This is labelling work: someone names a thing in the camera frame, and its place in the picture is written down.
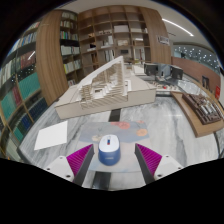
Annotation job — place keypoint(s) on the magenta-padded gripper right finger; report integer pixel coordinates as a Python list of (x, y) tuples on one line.
[(163, 165)]

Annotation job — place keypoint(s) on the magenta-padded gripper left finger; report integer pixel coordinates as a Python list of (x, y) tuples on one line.
[(61, 166)]

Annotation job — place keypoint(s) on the white and blue computer mouse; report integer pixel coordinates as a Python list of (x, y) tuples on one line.
[(109, 151)]

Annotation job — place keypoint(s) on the pastel printed mouse pad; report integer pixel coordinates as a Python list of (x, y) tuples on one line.
[(100, 128)]

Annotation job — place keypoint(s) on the white paper sheet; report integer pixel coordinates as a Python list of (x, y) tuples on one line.
[(51, 136)]

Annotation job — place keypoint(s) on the brown model on wooden board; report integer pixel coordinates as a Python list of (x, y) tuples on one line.
[(196, 123)]

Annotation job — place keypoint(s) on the white architectural model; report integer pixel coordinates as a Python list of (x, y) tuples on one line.
[(140, 93)]

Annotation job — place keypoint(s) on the small model on white base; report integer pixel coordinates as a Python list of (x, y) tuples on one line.
[(165, 87)]

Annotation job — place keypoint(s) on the dark bookshelf with books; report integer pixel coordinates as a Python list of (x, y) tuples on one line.
[(28, 86)]

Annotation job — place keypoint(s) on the dark grey building model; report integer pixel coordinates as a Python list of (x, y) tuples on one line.
[(150, 69)]

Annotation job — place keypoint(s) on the group of ceiling spot lights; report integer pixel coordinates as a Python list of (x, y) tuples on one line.
[(198, 55)]

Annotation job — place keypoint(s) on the long ceiling light strip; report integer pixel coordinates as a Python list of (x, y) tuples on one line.
[(178, 27)]

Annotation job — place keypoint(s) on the red wall sign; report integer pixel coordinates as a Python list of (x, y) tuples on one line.
[(217, 92)]

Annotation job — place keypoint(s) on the dark box by wall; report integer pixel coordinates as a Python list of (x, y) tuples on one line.
[(205, 82)]

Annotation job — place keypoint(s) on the white wall sign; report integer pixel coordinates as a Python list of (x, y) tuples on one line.
[(163, 40)]

